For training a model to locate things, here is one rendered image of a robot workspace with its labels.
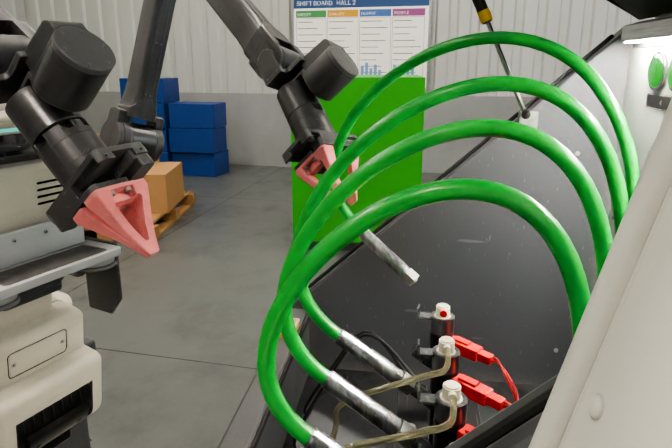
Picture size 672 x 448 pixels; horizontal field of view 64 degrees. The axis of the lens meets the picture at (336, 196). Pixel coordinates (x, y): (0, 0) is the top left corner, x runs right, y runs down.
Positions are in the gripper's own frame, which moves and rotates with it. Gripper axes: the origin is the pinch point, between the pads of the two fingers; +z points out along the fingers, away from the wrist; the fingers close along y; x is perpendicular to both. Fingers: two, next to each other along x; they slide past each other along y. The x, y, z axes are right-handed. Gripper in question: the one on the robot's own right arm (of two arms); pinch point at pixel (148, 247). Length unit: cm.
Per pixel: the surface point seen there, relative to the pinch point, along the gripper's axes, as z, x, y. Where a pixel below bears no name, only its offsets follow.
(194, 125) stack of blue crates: -227, 508, -314
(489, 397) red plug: 32.2, 8.3, 14.4
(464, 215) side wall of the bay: 21, 50, 12
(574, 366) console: 22.9, -15.9, 30.8
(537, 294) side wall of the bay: 39, 53, 11
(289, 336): 15.3, -1.1, 7.7
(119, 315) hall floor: -41, 171, -217
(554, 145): 16.6, 4.0, 34.3
